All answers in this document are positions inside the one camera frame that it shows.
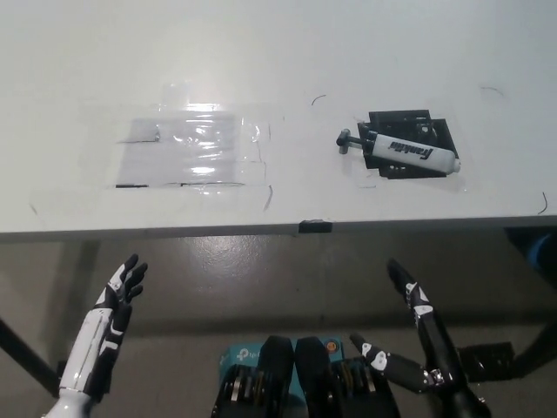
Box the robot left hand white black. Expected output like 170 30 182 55
58 253 149 400

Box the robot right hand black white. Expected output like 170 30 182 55
349 258 483 405

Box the small white air pump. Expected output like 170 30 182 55
336 129 462 173

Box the black table leg with foot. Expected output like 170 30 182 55
0 315 66 398
460 320 557 382

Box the teal router box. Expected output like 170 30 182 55
218 337 346 395

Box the blue round object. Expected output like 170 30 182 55
524 233 557 273

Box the black tape strip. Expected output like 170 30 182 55
299 219 333 233

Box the grey sheet under clear tape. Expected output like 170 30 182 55
115 116 238 188

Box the black taped square fixture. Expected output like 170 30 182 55
357 108 462 180

